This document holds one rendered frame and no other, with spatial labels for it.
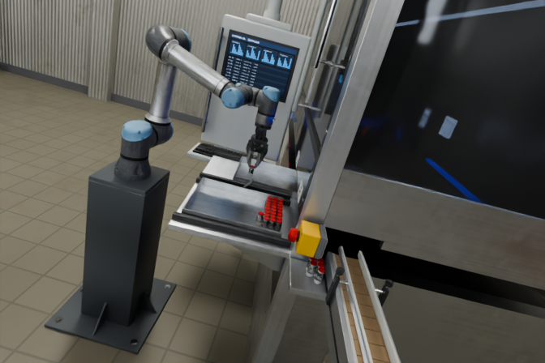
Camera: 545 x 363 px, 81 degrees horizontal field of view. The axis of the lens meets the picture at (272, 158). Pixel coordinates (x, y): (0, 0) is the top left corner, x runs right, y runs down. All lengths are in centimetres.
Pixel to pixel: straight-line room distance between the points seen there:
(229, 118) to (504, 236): 144
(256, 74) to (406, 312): 135
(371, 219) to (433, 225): 19
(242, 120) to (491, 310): 145
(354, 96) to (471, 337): 94
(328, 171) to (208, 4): 411
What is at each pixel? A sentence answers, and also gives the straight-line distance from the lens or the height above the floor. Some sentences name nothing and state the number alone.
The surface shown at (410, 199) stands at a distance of 102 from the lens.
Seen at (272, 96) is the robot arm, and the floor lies 128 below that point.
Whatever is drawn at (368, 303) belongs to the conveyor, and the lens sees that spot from 95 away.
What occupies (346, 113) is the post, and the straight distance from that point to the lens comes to 88.
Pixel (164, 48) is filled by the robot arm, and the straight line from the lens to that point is 132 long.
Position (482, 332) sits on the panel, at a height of 77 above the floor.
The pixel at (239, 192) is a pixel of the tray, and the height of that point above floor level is 89.
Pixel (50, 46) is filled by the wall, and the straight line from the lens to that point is 599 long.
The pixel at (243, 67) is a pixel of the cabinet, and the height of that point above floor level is 130.
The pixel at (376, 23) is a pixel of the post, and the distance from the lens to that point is 88.
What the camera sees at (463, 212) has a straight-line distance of 110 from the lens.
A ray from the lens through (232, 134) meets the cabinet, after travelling 197.
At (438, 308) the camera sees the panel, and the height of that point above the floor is 82.
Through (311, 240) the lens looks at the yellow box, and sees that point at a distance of 92.
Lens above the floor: 150
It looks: 20 degrees down
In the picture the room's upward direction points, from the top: 15 degrees clockwise
